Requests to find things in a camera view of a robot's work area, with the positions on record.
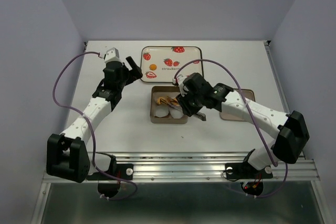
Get orange swirl cookie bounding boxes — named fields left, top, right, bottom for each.
left=168, top=98, right=179, bottom=106

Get gold square cookie tin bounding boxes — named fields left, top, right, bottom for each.
left=150, top=86, right=188, bottom=124

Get orange round cookie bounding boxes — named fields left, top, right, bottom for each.
left=149, top=64, right=157, bottom=71

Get aluminium front frame rails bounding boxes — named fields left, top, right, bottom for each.
left=32, top=152, right=334, bottom=223

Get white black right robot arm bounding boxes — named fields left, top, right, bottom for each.
left=173, top=73, right=310, bottom=177

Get aluminium table edge rail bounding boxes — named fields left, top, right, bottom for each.
left=264, top=41, right=309, bottom=164

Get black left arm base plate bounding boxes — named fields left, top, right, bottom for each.
left=86, top=152, right=134, bottom=180

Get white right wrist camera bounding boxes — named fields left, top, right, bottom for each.
left=172, top=74, right=187, bottom=87

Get strawberry print tray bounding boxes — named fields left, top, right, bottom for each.
left=141, top=46, right=204, bottom=83

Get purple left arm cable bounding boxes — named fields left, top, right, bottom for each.
left=53, top=51, right=138, bottom=201

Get white paper cup front-right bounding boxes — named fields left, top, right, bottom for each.
left=169, top=108, right=184, bottom=119

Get white paper cup front-left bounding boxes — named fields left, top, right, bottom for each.
left=154, top=105, right=169, bottom=118

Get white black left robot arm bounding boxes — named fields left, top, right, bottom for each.
left=46, top=48, right=143, bottom=183

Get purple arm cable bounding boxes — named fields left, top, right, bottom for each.
left=174, top=59, right=289, bottom=199
left=53, top=51, right=138, bottom=201

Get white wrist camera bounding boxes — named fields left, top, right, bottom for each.
left=172, top=74, right=187, bottom=87
left=104, top=48, right=121, bottom=64

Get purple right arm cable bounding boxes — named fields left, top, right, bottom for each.
left=174, top=59, right=289, bottom=199

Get gold tin lid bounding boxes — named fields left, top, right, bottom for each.
left=219, top=89, right=256, bottom=122

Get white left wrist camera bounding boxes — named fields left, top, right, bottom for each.
left=104, top=48, right=121, bottom=64

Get steel serving tongs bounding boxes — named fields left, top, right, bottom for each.
left=162, top=97, right=207, bottom=121

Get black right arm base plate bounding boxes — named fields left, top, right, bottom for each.
left=224, top=163, right=273, bottom=180

